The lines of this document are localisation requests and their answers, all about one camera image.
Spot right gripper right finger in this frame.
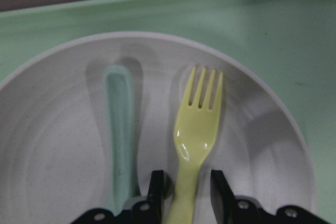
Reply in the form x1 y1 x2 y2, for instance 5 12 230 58
211 170 261 223

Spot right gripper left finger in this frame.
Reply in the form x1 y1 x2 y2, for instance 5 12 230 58
131 170 165 223

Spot yellow plastic fork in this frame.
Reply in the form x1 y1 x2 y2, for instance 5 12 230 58
166 68 224 223

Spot white round plate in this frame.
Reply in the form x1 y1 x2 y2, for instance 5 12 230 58
1 32 317 223

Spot green plastic spoon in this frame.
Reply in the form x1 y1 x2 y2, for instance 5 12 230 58
103 65 136 215

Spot light green tray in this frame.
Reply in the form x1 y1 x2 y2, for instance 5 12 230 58
1 0 335 222

